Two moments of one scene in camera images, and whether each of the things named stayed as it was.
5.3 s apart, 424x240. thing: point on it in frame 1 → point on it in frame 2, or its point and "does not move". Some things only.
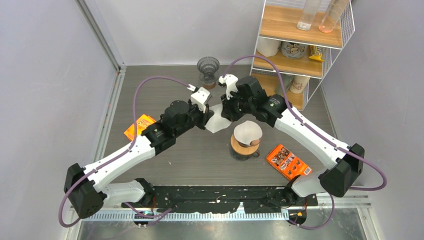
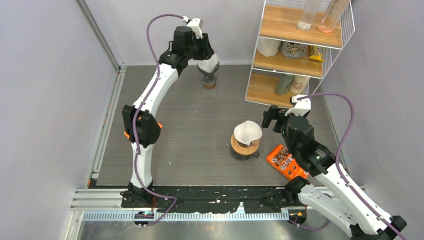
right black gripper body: (236, 107) → (289, 142)
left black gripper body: (197, 117) → (199, 49)
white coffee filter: (217, 122) → (208, 65)
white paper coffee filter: (247, 131) does not move
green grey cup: (286, 79) does not move
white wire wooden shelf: (298, 42) does not move
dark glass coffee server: (243, 157) does not move
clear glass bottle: (310, 10) does not move
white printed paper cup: (298, 83) does not move
